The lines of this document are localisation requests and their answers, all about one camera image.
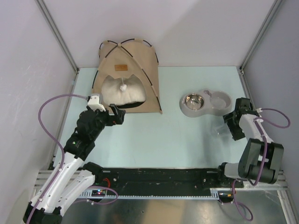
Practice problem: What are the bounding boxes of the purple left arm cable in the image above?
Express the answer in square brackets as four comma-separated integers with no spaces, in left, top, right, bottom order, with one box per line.
[23,93,91,222]

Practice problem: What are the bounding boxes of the stainless steel bowl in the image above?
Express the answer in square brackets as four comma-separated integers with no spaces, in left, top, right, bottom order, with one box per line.
[183,93,205,111]

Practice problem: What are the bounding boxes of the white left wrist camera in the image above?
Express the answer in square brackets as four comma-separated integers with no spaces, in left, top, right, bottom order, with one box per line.
[87,93,106,112]

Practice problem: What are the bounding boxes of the clear plastic bottle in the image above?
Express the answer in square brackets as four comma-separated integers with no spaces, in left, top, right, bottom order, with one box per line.
[211,123,230,137]

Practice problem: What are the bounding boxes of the grey double pet bowl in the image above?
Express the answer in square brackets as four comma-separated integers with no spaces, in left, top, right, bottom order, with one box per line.
[179,89,232,118]

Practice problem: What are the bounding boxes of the tan fabric pet tent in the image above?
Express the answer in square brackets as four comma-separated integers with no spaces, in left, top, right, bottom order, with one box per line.
[90,38,163,115]

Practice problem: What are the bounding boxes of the white pompom toy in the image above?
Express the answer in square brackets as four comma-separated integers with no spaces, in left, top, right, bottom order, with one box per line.
[120,84,127,92]

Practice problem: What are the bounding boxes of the aluminium frame post left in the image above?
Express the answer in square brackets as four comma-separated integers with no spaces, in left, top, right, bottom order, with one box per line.
[35,0,79,74]

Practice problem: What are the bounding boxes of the cream fluffy cushion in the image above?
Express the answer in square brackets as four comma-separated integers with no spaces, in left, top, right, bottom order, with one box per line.
[101,74,146,105]

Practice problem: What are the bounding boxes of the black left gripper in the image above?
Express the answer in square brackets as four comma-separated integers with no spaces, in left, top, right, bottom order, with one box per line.
[91,104,125,140]

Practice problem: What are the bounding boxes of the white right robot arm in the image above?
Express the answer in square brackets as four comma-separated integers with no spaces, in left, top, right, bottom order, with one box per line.
[216,98,284,187]

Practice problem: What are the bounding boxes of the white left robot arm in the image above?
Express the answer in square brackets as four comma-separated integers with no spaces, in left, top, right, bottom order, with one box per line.
[23,104,126,224]

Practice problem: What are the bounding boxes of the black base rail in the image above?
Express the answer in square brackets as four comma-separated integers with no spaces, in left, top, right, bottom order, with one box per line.
[82,163,234,198]

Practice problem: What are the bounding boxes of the aluminium frame post right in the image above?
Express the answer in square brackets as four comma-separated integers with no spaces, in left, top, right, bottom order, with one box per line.
[239,0,285,73]

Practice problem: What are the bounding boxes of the aluminium frame post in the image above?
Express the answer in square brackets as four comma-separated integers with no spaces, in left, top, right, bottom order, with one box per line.
[239,0,285,73]
[35,0,79,74]

